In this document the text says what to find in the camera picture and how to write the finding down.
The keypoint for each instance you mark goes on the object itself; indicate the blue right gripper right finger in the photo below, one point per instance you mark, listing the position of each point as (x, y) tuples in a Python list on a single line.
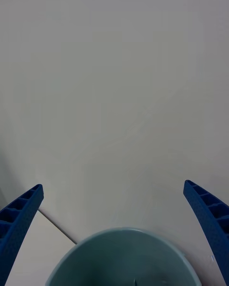
[(210, 221)]

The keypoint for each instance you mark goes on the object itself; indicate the pale blue plastic bin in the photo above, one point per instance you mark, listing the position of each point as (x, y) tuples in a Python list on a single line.
[(119, 255)]

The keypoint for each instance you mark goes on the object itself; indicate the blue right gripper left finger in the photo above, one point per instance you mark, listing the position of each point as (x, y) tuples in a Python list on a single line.
[(19, 226)]

